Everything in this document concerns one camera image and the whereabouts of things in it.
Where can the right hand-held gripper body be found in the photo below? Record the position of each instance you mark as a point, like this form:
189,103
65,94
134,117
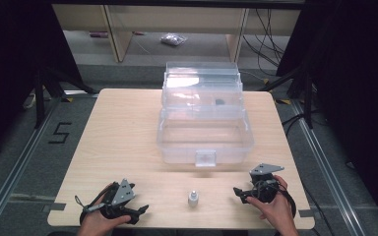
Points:
265,187

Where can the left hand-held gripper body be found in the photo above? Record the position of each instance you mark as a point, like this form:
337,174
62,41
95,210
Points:
122,193

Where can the small white bottle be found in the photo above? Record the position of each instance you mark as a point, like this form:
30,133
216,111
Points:
193,199

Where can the clear plastic storage box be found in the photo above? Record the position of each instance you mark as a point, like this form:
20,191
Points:
206,144

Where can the person's right hand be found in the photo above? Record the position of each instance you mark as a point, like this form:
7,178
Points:
275,213

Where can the person's left hand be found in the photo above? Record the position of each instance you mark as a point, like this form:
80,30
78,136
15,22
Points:
98,223

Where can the black tape strip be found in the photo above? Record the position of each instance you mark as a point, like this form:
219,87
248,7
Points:
58,206
305,213

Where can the black metal stand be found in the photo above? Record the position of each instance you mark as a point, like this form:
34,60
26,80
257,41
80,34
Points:
46,88
303,91

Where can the crumpled clear plastic bag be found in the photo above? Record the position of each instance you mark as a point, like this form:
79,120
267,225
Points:
173,39

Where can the light wooden shelf unit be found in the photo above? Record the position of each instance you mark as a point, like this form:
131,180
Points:
177,23

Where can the metal floor rail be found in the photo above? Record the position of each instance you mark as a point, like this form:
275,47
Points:
16,164
328,164

